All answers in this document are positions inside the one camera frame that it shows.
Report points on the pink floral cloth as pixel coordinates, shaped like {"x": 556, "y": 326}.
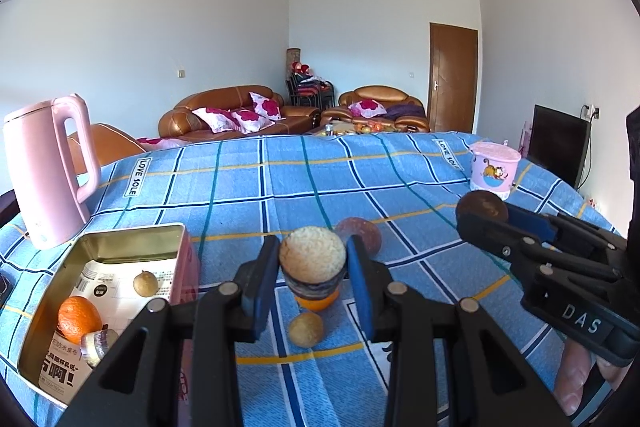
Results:
{"x": 157, "y": 143}

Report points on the plate of oranges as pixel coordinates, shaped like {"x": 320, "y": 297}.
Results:
{"x": 372, "y": 126}

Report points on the brown wooden door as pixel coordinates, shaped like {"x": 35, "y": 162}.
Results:
{"x": 454, "y": 79}

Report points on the person's right hand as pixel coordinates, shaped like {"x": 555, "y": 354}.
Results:
{"x": 580, "y": 382}

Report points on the purple blanket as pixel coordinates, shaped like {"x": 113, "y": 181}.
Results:
{"x": 405, "y": 112}

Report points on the wall power outlet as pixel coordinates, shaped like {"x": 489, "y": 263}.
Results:
{"x": 591, "y": 112}

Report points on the red plush toys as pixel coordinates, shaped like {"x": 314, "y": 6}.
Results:
{"x": 301, "y": 68}

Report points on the tall patterned vase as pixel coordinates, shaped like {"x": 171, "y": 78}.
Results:
{"x": 293, "y": 59}

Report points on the pink metal tin box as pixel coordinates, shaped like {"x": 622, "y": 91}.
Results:
{"x": 187, "y": 272}

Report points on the pink cartoon plastic cup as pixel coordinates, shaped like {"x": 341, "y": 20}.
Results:
{"x": 492, "y": 172}

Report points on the pink electric kettle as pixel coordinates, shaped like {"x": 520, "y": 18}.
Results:
{"x": 42, "y": 172}

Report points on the white pink floral pillow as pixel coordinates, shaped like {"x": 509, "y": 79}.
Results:
{"x": 266, "y": 105}
{"x": 215, "y": 119}
{"x": 252, "y": 121}
{"x": 367, "y": 108}

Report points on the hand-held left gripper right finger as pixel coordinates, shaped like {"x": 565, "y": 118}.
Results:
{"x": 361, "y": 297}

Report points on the printed paper leaflet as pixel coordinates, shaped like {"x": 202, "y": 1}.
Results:
{"x": 107, "y": 279}

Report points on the dark brown date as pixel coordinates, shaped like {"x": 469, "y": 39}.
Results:
{"x": 482, "y": 204}

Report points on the black television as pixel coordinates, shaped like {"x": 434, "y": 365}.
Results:
{"x": 555, "y": 144}

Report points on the orange mandarin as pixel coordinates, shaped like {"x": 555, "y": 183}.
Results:
{"x": 79, "y": 318}
{"x": 317, "y": 304}

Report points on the brown leather chair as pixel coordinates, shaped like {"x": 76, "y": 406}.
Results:
{"x": 112, "y": 144}

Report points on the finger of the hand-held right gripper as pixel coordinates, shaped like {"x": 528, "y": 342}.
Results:
{"x": 500, "y": 237}
{"x": 535, "y": 219}

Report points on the stacked black chairs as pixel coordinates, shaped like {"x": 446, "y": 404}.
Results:
{"x": 310, "y": 92}

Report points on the tan longan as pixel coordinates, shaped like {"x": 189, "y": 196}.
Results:
{"x": 306, "y": 330}
{"x": 146, "y": 283}

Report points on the coffee table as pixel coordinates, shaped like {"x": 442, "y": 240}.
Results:
{"x": 320, "y": 129}

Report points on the purple passion fruit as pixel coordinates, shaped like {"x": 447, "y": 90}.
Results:
{"x": 362, "y": 234}

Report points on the brown leather armchair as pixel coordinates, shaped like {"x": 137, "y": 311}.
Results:
{"x": 377, "y": 93}

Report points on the brown leather sofa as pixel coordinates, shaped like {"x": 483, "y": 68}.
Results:
{"x": 180, "y": 122}

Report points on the blue plaid tablecloth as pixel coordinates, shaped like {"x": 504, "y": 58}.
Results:
{"x": 310, "y": 177}

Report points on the cupcake with dark wrapper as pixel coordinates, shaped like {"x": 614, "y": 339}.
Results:
{"x": 97, "y": 347}
{"x": 312, "y": 257}

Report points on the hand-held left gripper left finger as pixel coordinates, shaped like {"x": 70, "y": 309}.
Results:
{"x": 264, "y": 292}

